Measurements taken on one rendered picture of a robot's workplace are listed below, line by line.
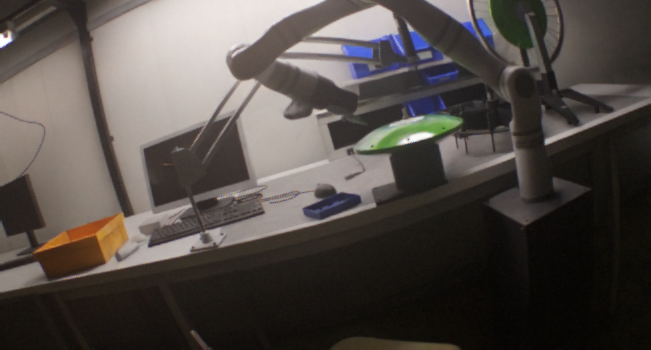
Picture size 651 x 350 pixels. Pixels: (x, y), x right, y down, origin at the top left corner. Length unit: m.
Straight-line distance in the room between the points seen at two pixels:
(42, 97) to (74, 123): 0.33
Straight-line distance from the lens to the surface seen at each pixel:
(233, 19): 2.08
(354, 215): 1.10
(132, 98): 2.22
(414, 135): 1.02
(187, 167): 1.15
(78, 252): 1.49
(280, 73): 0.89
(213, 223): 1.37
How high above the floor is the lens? 1.24
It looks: 9 degrees down
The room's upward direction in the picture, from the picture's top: 16 degrees counter-clockwise
